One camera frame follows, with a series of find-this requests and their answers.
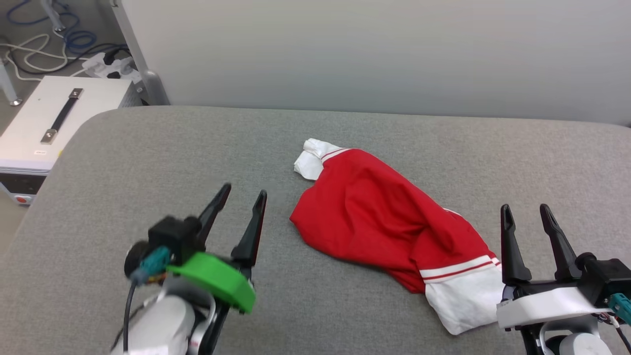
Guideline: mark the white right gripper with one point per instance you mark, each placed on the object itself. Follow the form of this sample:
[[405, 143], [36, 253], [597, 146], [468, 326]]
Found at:
[[547, 301]]

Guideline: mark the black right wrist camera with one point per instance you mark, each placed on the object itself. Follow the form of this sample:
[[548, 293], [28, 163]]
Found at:
[[606, 276]]

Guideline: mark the thin grey stand leg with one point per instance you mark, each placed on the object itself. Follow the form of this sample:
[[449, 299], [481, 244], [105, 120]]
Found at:
[[7, 84]]

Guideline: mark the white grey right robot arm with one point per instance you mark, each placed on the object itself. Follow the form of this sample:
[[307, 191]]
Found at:
[[577, 342]]

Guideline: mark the white metal equipment box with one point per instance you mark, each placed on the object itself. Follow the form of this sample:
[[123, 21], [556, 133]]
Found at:
[[93, 98]]

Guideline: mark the red white basketball jersey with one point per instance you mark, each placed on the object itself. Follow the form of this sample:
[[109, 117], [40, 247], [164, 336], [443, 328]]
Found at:
[[374, 217]]

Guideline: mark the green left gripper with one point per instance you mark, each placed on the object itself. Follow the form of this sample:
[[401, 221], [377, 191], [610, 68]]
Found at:
[[217, 278]]

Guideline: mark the grey metal frame post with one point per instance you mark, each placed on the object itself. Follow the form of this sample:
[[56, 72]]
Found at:
[[143, 64]]

